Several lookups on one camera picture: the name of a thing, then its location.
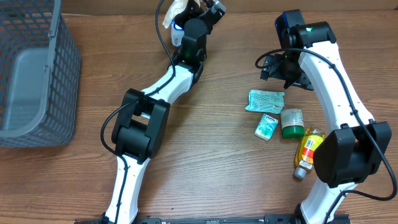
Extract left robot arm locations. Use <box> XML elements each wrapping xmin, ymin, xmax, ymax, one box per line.
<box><xmin>99</xmin><ymin>1</ymin><xmax>226</xmax><ymax>223</ymax></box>

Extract white barcode scanner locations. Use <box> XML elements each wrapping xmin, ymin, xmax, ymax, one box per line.
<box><xmin>170</xmin><ymin>21</ymin><xmax>184</xmax><ymax>47</ymax></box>

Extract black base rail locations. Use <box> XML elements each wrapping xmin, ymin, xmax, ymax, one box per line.
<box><xmin>74</xmin><ymin>213</ymin><xmax>352</xmax><ymax>224</ymax></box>

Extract yellow tea bottle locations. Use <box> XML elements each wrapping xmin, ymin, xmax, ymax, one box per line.
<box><xmin>294</xmin><ymin>128</ymin><xmax>325</xmax><ymax>179</ymax></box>

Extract green lidded white jar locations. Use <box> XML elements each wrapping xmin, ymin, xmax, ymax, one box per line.
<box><xmin>280</xmin><ymin>108</ymin><xmax>305</xmax><ymax>139</ymax></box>

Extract brown snack bag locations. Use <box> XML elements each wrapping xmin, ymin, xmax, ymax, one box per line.
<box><xmin>162</xmin><ymin>0</ymin><xmax>200</xmax><ymax>29</ymax></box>

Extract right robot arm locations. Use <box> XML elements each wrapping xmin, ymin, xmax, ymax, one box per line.
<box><xmin>255</xmin><ymin>9</ymin><xmax>392</xmax><ymax>223</ymax></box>

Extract teal wet wipes pack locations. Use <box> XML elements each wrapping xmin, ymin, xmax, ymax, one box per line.
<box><xmin>245</xmin><ymin>90</ymin><xmax>285</xmax><ymax>114</ymax></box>

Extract teal Kleenex tissue pack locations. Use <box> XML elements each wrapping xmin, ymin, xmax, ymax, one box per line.
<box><xmin>254</xmin><ymin>114</ymin><xmax>279</xmax><ymax>141</ymax></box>

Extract grey plastic mesh basket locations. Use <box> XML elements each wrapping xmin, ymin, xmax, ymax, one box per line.
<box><xmin>1</xmin><ymin>0</ymin><xmax>81</xmax><ymax>147</ymax></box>

